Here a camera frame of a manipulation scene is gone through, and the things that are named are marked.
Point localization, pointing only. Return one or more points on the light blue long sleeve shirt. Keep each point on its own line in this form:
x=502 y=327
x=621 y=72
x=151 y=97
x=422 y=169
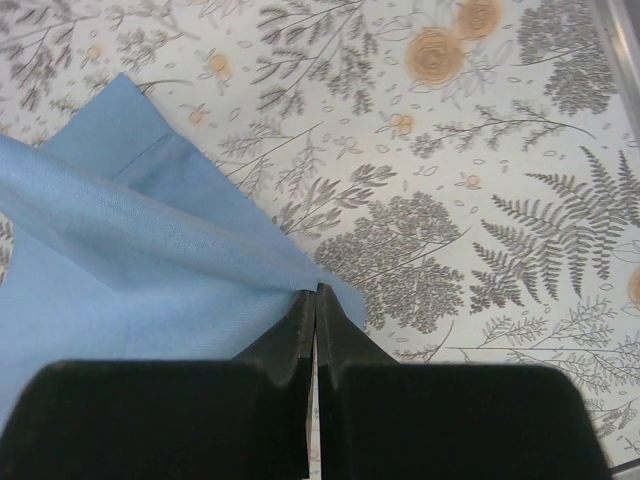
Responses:
x=130 y=244

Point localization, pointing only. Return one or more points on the aluminium frame rail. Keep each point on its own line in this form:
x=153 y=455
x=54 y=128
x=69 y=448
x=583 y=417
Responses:
x=618 y=24

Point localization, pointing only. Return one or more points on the floral table mat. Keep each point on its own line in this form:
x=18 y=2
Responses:
x=468 y=165

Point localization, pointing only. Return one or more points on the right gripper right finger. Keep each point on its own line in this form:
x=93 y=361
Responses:
x=381 y=419

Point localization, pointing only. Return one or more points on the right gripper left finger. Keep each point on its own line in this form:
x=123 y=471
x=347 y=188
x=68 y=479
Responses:
x=244 y=418

